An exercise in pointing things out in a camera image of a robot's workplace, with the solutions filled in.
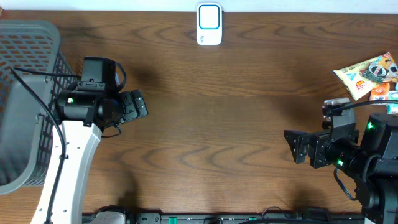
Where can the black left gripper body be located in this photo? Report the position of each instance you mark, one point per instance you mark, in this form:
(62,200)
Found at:
(127,109)

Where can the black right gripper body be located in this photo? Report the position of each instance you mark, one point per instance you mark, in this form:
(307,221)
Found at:
(319,142)

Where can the orange tissue pack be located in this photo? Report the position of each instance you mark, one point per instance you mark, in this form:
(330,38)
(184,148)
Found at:
(380,92)

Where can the green tissue pack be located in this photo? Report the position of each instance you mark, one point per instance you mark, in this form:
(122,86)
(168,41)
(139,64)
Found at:
(392,108)

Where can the dark green small box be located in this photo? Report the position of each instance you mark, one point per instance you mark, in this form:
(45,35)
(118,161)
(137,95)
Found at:
(376,73)

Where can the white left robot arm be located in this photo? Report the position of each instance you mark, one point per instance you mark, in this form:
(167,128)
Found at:
(77,131)

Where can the white barcode scanner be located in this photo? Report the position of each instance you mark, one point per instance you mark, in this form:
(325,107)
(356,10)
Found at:
(209,23)

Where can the grey plastic basket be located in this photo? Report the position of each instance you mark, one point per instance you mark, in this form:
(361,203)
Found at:
(32,50)

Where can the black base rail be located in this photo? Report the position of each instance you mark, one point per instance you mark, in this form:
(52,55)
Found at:
(109,217)

